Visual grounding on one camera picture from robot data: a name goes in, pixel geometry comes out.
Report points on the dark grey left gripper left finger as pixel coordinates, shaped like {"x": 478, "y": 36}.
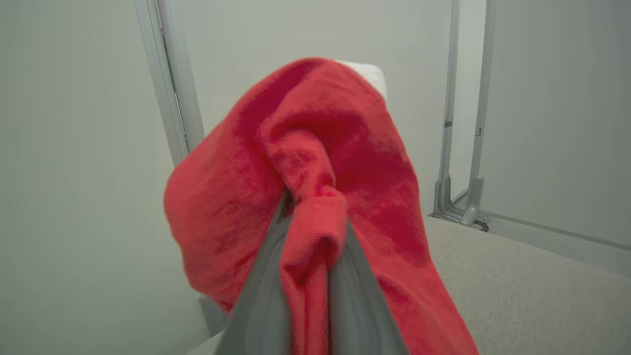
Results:
{"x": 256, "y": 320}

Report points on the red shirt with white sleeves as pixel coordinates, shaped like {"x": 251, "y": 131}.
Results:
{"x": 222, "y": 207}

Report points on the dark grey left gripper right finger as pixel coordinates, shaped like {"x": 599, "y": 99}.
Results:
{"x": 360, "y": 320}

